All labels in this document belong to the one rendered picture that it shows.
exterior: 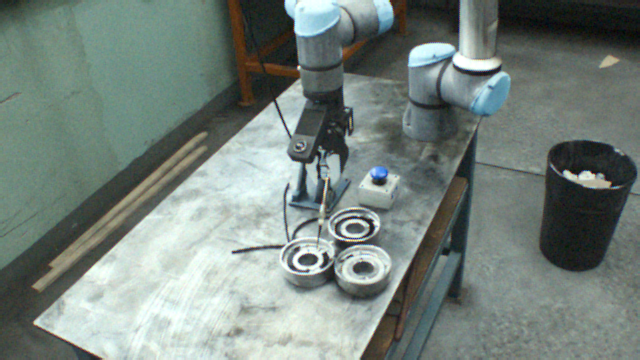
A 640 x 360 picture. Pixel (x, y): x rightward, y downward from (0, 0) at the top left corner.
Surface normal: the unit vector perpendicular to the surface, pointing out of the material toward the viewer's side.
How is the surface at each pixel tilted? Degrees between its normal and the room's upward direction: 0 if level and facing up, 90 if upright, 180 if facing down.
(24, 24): 90
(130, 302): 0
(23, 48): 90
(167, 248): 0
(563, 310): 0
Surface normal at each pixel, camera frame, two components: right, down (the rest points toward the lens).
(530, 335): -0.07, -0.82
